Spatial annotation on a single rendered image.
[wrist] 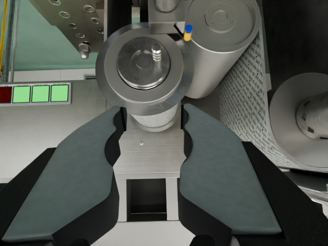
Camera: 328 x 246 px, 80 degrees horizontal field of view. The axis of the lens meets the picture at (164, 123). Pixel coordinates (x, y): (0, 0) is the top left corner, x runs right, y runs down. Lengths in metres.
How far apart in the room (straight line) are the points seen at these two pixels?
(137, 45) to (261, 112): 0.21
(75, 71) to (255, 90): 3.26
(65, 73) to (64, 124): 2.87
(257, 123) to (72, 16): 0.50
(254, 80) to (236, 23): 0.09
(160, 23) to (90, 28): 0.37
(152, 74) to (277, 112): 0.19
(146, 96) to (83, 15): 0.37
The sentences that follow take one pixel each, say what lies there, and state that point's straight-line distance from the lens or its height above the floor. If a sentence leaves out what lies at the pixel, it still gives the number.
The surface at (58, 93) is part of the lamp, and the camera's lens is 0.71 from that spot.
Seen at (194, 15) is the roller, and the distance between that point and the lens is 0.35.
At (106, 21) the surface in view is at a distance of 0.36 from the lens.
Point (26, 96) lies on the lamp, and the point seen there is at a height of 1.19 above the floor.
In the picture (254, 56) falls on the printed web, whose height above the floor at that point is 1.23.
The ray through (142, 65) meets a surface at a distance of 0.29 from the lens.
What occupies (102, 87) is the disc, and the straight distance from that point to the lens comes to 0.31.
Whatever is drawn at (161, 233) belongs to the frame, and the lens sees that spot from 0.65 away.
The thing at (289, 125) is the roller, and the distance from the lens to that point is 0.34.
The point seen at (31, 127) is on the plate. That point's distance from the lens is 0.74.
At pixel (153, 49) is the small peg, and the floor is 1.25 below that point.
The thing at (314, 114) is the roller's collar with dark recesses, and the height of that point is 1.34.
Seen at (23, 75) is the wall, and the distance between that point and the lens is 3.87.
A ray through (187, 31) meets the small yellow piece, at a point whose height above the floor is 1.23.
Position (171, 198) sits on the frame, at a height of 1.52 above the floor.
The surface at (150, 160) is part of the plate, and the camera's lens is 0.61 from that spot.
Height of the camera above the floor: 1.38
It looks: 8 degrees down
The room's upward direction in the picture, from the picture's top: 178 degrees clockwise
